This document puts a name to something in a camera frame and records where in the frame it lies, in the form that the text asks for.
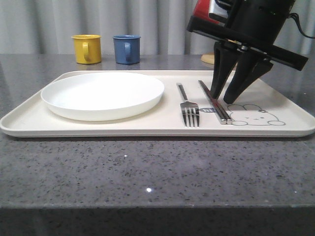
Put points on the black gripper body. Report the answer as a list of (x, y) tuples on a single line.
[(251, 23)]

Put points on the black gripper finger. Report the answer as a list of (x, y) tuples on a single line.
[(249, 68), (221, 72)]

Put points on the silver chopstick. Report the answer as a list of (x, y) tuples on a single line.
[(218, 112), (229, 120)]

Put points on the silver fork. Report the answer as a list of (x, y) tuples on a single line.
[(190, 110)]

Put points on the white round plate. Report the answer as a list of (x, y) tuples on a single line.
[(103, 96)]

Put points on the wooden mug tree stand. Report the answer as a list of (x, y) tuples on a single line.
[(210, 58)]

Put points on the beige rabbit serving tray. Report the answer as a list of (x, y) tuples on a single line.
[(260, 111)]

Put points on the red enamel mug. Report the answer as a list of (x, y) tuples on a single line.
[(206, 10)]

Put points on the blue enamel mug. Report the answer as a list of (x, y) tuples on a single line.
[(127, 49)]

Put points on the yellow enamel mug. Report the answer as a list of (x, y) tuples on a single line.
[(87, 48)]

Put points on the grey curtain backdrop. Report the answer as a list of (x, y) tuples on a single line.
[(47, 26)]

